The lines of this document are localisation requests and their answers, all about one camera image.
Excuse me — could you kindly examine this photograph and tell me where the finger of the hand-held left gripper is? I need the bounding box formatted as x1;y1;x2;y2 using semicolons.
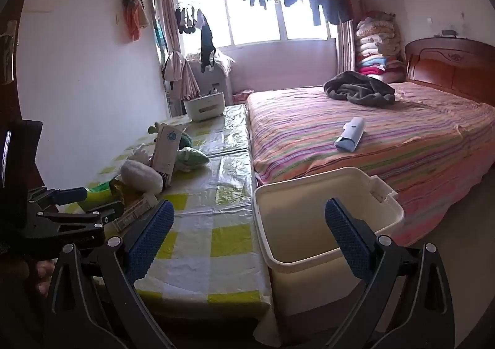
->
26;187;89;206
36;200;125;226

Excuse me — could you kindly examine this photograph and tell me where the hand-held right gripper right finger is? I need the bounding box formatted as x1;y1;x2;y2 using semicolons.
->
319;198;467;349

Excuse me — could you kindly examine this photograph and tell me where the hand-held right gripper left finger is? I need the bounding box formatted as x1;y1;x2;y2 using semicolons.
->
42;200;174;349

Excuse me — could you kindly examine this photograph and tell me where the green bottle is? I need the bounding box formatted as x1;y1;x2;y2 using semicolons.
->
83;179;124;205

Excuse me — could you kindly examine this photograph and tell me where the long white box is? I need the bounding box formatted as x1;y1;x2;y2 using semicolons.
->
112;192;159;231

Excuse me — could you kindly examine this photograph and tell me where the white fluffy puff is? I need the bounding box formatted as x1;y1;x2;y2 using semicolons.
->
121;159;164;195

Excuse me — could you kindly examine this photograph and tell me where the cream plastic bin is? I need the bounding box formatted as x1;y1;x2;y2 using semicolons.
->
253;166;405;338

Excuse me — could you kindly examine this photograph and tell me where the white carton with blue label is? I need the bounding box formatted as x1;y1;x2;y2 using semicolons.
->
151;123;184;189

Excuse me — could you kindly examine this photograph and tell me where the person's left hand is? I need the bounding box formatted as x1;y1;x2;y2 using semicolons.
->
36;259;57;297

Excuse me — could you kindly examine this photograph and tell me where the low table with yellow-checked cover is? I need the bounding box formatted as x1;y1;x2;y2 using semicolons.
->
87;103;271;319

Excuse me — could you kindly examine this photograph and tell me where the dark wooden door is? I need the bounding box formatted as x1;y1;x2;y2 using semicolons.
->
0;0;24;187

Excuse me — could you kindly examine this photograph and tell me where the light green plush toy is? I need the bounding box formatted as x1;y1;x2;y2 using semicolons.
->
176;147;210;172

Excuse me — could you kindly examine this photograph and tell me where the white blue folded pouch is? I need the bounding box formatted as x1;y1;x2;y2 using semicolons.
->
334;118;366;152

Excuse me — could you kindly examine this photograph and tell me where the bed with striped sheet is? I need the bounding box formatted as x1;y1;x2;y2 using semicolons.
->
245;80;495;247

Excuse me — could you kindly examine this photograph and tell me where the small white storage box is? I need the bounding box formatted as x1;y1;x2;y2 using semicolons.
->
183;90;226;122

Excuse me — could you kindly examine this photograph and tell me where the dark grey blanket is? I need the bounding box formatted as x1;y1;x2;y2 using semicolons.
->
323;71;397;107

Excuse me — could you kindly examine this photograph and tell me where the beige hanging cloth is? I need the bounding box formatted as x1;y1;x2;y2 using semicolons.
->
161;51;200;100

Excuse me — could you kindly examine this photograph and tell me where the white washing machine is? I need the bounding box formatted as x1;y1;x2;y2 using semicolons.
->
187;51;235;106

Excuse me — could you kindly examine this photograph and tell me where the pink curtain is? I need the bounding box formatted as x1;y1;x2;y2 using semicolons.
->
150;0;182;63
336;20;356;73

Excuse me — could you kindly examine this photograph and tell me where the wooden headboard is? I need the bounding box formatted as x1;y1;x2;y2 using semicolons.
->
404;37;495;106

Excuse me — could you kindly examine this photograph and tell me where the stack of folded quilts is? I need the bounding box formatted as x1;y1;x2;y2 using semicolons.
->
355;12;406;84

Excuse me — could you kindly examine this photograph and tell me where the black hanging garment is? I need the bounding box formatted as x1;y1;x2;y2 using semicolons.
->
200;20;217;73

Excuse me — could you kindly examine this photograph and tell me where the sock drying hanger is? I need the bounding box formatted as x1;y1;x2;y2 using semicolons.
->
174;5;205;34

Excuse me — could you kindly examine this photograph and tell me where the window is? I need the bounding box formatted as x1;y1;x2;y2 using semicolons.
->
172;0;339;48

